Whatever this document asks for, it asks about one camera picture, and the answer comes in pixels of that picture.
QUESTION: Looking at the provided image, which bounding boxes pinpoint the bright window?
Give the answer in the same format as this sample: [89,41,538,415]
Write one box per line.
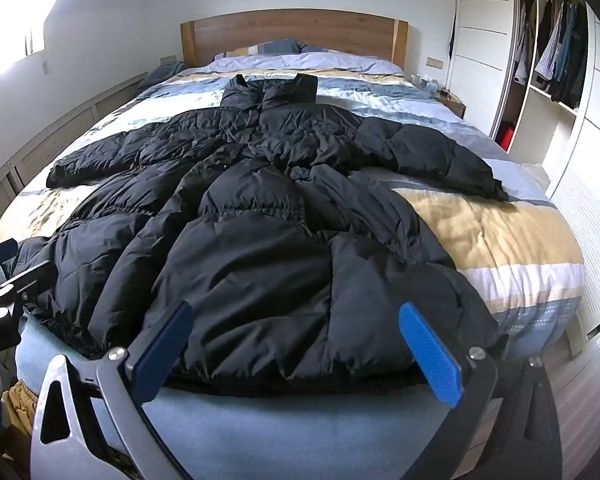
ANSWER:
[0,0,46,78]

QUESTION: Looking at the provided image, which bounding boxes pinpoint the blue folded clothes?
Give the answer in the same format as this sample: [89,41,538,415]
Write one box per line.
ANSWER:
[145,61,187,86]

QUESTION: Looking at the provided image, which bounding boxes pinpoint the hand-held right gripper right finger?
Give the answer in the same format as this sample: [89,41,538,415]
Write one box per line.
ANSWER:
[399,302,563,480]

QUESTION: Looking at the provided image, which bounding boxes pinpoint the yellow cloth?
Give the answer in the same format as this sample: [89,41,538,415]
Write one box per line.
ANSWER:
[1,380,41,431]

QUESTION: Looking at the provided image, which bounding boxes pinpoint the white slatted cabinet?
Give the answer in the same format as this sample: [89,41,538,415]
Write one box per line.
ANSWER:
[0,72,148,241]

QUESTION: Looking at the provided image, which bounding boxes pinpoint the row of hanging clothes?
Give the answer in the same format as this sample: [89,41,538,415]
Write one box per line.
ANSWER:
[512,0,590,108]

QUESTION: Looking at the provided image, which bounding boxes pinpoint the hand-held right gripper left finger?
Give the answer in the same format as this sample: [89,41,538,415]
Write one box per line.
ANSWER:
[30,300,196,480]

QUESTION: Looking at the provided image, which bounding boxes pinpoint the wooden nightstand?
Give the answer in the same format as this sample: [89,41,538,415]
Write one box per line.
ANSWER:
[437,91,467,120]

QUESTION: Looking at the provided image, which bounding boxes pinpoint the bed with striped duvet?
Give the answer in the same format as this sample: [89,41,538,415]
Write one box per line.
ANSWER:
[0,52,586,361]

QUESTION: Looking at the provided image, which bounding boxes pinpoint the wooden headboard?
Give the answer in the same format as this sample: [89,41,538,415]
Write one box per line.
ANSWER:
[180,8,410,68]

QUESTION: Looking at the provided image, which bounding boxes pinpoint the white wardrobe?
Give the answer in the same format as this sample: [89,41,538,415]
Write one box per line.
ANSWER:
[450,0,600,346]

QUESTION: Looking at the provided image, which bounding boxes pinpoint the red bag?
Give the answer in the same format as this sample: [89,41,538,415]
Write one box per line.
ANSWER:
[495,120,515,151]

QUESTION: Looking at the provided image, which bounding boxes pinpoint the light blue bed sheet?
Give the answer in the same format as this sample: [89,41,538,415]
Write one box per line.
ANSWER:
[15,310,456,480]

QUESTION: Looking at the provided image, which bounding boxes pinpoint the blue pillow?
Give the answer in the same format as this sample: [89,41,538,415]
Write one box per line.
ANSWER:
[252,38,341,56]

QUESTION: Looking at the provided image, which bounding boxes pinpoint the black puffer jacket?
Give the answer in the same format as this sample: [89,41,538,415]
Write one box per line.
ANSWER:
[17,74,511,396]

